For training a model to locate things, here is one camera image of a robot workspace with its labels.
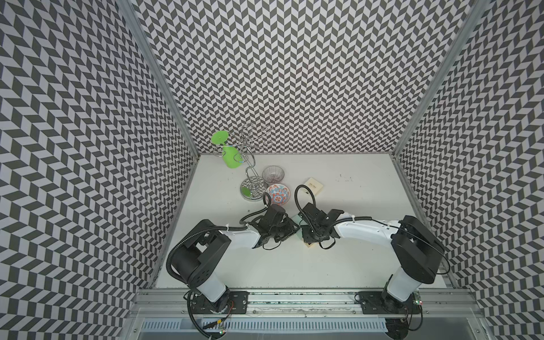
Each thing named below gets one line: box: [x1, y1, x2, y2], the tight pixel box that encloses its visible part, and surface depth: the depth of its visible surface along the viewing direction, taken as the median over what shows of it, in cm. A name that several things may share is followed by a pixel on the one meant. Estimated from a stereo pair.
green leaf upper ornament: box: [211, 130, 229, 146], surface depth 85 cm
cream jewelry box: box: [304, 177, 324, 197], surface depth 104 cm
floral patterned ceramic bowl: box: [265, 183, 291, 206], surface depth 102 cm
